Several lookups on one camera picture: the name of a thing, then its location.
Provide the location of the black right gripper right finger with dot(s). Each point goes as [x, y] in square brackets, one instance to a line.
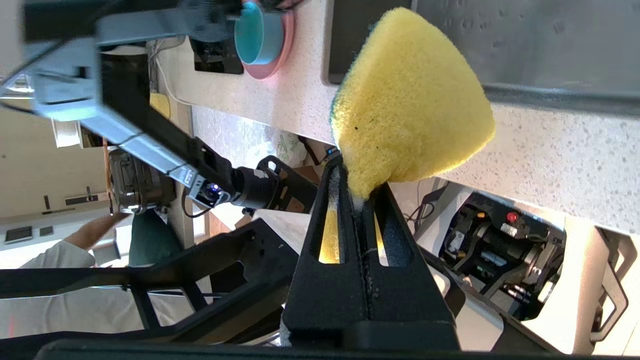
[410, 310]

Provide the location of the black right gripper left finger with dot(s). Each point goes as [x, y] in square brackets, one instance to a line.
[325, 305]

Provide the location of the yellow green sponge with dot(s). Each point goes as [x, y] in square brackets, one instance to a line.
[410, 100]

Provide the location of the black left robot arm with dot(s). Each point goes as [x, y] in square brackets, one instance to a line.
[150, 145]

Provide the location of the white black robot base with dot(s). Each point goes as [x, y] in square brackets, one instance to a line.
[500, 250]

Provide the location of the stainless steel sink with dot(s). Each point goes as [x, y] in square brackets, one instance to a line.
[525, 50]

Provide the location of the white plastic bag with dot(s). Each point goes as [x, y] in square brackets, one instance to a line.
[280, 147]

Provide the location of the small yellow object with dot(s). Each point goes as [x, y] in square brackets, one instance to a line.
[160, 105]

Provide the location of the person in white shirt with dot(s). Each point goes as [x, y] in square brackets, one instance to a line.
[65, 305]

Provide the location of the pink plate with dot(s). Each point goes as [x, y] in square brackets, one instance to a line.
[285, 45]

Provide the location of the black induction cooktop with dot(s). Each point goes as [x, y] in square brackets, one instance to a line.
[215, 57]

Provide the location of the teal bowl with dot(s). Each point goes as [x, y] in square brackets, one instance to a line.
[257, 35]

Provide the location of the black metal torso frame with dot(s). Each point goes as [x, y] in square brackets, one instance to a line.
[225, 270]

